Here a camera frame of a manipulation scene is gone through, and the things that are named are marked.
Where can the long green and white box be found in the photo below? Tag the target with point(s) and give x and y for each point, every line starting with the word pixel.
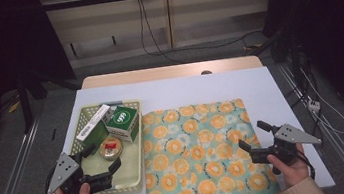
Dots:
pixel 94 120

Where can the round tin with red label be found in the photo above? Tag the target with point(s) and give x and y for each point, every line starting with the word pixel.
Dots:
pixel 111 149

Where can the green and white cube box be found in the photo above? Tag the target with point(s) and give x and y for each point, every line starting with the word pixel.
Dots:
pixel 122 118

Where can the white power strip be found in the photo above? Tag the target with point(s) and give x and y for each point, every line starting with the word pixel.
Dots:
pixel 313 105

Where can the pale yellow plastic basket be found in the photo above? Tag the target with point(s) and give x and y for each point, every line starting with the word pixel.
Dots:
pixel 128 165

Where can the orange print cloth bag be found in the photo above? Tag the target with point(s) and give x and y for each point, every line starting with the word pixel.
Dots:
pixel 197 147

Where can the small black stick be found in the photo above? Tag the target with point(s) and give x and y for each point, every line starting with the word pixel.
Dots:
pixel 53 134

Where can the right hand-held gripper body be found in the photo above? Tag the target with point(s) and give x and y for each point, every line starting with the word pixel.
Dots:
pixel 284 147

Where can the dark round table grommet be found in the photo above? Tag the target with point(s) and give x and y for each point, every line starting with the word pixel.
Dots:
pixel 206 72

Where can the person's right hand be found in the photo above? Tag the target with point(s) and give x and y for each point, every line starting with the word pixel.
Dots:
pixel 292 172

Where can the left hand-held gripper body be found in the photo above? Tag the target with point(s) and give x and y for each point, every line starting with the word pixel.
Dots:
pixel 69 177

